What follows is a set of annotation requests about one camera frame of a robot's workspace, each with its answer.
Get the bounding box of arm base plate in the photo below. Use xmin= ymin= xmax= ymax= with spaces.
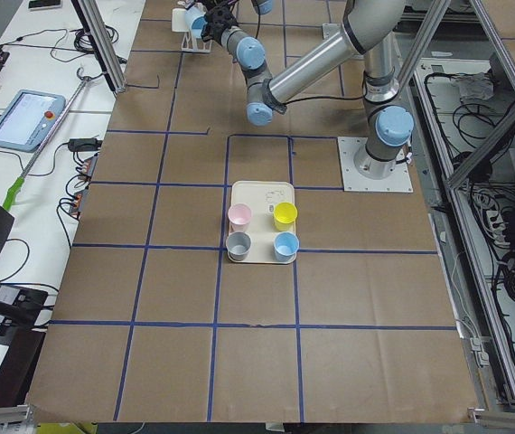
xmin=337 ymin=137 xmax=414 ymax=193
xmin=322 ymin=24 xmax=343 ymax=47

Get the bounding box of black power adapter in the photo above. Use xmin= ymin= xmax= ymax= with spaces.
xmin=67 ymin=137 xmax=102 ymax=153

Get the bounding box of teach pendant tablet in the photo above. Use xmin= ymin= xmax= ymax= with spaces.
xmin=0 ymin=90 xmax=66 ymax=152

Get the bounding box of yellow cup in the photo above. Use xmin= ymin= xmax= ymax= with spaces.
xmin=273 ymin=202 xmax=298 ymax=231

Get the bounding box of light blue cup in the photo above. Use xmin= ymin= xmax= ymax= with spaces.
xmin=274 ymin=231 xmax=300 ymax=263
xmin=184 ymin=7 xmax=206 ymax=39

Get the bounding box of grey cup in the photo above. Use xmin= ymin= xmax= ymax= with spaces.
xmin=225 ymin=231 xmax=252 ymax=261

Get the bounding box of white ikea cup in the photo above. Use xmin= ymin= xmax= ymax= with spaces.
xmin=172 ymin=8 xmax=189 ymax=33

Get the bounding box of cream plastic tray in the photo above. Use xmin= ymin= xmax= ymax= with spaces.
xmin=228 ymin=181 xmax=297 ymax=265

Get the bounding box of pink cup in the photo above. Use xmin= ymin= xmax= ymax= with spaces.
xmin=227 ymin=203 xmax=253 ymax=233

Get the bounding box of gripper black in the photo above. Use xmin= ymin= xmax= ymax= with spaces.
xmin=201 ymin=5 xmax=238 ymax=43

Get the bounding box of aluminium frame post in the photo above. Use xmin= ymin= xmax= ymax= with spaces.
xmin=71 ymin=0 xmax=126 ymax=95

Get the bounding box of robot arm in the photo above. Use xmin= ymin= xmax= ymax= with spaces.
xmin=201 ymin=1 xmax=405 ymax=127
xmin=251 ymin=0 xmax=274 ymax=15

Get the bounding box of white wire cup rack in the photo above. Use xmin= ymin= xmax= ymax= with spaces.
xmin=177 ymin=1 xmax=211 ymax=53

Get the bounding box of reacher grabber tool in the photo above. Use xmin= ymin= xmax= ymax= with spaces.
xmin=3 ymin=67 xmax=94 ymax=211

